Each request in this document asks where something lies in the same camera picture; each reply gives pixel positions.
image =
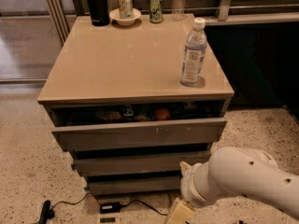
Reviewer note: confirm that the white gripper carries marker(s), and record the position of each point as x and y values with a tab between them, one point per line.
189	187

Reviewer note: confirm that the grey drawer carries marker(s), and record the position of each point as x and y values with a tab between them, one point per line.
140	134
148	184
141	164

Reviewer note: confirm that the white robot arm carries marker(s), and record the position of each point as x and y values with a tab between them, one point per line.
235	171

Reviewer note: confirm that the grey bottom drawer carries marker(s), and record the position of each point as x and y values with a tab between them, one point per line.
148	184

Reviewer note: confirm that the orange fruit in drawer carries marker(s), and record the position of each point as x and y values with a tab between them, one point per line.
162	113

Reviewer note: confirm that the dark snack bag in drawer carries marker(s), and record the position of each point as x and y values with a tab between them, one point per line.
123	113

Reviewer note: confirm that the grey drawer cabinet beige top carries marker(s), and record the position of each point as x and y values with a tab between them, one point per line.
139	65

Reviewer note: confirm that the grey top drawer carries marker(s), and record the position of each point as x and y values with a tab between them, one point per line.
140	134

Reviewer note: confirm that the black power adapter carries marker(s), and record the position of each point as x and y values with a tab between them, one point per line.
106	208

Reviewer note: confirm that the black plug on floor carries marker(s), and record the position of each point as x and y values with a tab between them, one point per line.
46	213

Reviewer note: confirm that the clear water bottle white cap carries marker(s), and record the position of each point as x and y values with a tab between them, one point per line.
194	53

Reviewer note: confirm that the white ceramic bowl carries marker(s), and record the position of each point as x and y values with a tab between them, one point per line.
115	16

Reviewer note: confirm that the green drink can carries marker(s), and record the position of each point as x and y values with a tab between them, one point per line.
156	11

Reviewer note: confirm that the clear plastic bottle back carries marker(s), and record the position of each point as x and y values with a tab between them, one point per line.
177	12

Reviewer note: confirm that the green can in bowl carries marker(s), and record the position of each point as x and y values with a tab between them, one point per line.
125	9

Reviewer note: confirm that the black insulated flask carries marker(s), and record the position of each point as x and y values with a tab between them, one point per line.
99	12

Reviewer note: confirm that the metal railing post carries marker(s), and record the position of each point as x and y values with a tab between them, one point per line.
223	10

